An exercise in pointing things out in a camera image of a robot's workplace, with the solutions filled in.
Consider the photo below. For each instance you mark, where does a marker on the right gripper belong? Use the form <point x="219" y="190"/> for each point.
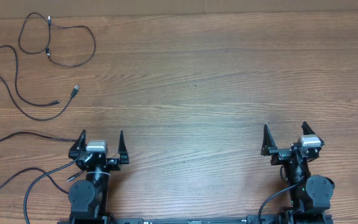
<point x="281" y="155"/>

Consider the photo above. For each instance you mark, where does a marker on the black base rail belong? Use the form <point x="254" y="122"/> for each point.
<point x="250" y="219"/>

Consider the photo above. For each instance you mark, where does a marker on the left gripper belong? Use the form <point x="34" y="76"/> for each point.
<point x="114" y="163"/>

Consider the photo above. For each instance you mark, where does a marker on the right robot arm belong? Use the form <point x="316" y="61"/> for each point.
<point x="310" y="195"/>

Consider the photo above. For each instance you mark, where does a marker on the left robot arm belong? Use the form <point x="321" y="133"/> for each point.
<point x="89" y="197"/>

